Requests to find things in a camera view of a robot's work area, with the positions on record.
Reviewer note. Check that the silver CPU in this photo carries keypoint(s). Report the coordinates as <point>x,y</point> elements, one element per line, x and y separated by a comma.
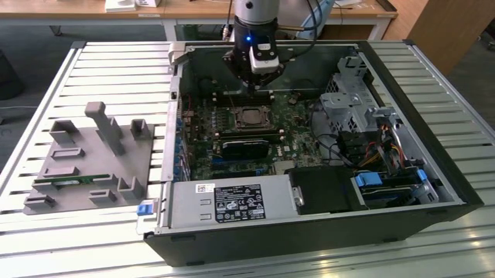
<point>253,116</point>

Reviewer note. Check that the CPU socket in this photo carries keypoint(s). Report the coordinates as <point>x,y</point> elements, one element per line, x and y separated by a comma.
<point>252,127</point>

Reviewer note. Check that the black RAM slot bank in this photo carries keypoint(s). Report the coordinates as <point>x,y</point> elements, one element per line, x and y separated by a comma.
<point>240,100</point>

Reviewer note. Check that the green box under desk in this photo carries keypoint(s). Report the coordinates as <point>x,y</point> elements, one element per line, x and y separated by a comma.
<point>190,32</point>

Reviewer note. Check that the installed black RAM sticks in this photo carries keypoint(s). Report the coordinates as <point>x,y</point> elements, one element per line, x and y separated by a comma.
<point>248,133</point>

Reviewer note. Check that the white and blue box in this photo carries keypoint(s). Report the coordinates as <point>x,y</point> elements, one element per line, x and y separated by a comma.
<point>148,3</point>

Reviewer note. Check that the metal drive cage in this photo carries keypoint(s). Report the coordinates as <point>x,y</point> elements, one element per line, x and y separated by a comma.
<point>349,101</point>

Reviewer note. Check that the black graphics card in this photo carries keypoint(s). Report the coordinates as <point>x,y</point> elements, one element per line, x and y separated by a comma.
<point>244,150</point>

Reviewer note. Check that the green motherboard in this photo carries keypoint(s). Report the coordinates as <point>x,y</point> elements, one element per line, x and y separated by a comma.
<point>302,142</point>

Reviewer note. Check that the wooden desk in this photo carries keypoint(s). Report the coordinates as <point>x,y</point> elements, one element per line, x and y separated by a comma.
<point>360,13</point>
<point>124,15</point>

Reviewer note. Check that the white papers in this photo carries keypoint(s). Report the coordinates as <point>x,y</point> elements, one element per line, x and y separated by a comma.
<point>360,5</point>

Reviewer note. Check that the silver chipset heatsink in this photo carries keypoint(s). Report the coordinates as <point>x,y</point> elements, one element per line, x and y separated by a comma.
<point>282,167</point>

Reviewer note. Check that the black plastic shroud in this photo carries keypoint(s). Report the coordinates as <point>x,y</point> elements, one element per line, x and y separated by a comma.
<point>325,188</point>

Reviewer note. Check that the grey parts rack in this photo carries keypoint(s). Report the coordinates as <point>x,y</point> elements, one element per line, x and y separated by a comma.
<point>97,162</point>

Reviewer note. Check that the silver power supply unit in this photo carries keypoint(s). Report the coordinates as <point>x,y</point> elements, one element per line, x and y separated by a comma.
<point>186,202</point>

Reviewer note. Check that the blue disk carrier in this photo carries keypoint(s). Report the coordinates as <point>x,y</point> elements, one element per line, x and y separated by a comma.
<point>368,180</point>

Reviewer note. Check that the wooden cabinet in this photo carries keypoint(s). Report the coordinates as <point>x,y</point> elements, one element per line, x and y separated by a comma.
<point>445,29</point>

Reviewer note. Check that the blue case latch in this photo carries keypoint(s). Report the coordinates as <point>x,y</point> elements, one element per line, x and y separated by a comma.
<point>145,210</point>

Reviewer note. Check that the black hard disk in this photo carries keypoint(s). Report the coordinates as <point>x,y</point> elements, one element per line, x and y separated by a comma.
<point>388,197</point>

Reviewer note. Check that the green RAM stick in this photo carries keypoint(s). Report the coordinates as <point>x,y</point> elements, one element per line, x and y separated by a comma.
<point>70,179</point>

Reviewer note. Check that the blue plastic clip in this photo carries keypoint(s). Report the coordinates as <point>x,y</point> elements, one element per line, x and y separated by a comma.
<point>421,176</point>

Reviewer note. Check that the black open PC case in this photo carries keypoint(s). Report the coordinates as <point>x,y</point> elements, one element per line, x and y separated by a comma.
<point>272,246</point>

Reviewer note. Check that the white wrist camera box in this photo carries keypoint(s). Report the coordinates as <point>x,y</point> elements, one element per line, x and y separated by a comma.
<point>265,62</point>

